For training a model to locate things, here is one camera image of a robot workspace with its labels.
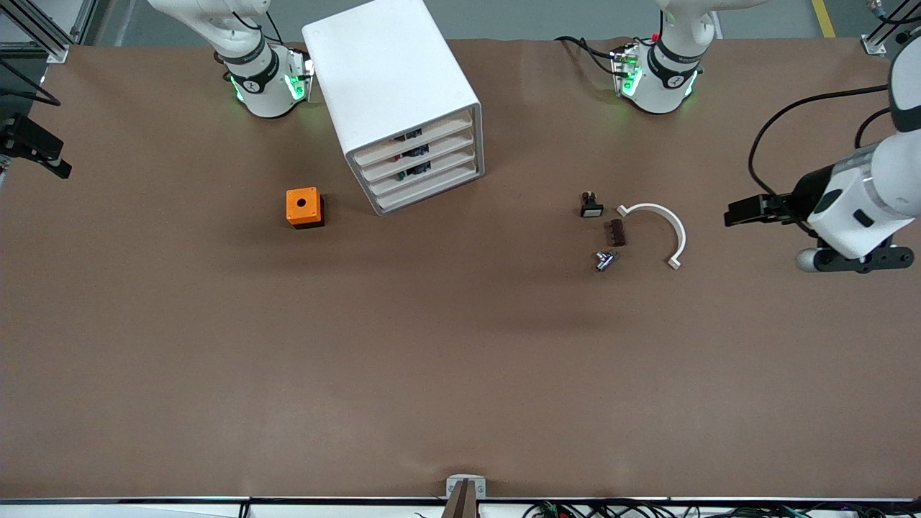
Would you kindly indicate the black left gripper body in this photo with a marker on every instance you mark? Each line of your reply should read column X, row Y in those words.
column 809, row 190

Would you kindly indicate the white cabinet drawer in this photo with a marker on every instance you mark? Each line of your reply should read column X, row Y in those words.
column 446, row 147
column 446, row 163
column 446, row 129
column 446, row 180

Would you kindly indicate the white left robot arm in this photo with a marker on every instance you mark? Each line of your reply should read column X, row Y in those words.
column 669, row 86

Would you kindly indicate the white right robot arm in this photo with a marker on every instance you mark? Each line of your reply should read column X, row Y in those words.
column 262, row 93

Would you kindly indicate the white drawer cabinet shell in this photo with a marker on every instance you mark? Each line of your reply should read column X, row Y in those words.
column 388, row 72

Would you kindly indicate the white curved plastic piece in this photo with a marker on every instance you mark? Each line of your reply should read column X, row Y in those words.
column 678, row 234

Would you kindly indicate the brown terminal block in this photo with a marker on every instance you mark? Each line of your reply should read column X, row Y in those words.
column 615, row 232

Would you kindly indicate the small dark electrical component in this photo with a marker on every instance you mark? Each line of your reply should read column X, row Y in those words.
column 416, row 151
column 408, row 135

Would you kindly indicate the brown table cover sheet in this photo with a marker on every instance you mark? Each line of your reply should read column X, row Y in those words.
column 432, row 396

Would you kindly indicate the aluminium frame profile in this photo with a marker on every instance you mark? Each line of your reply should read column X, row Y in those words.
column 57, row 54
column 874, row 44

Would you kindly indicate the silver metal switch part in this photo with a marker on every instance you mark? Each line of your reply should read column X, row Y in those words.
column 606, row 260

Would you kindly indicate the small black white-topped switch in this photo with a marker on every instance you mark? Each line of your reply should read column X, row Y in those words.
column 591, row 208

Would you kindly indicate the orange button enclosure box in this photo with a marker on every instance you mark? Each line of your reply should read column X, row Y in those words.
column 302, row 205

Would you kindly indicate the grey metal bracket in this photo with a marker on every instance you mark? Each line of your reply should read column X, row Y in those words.
column 481, row 489

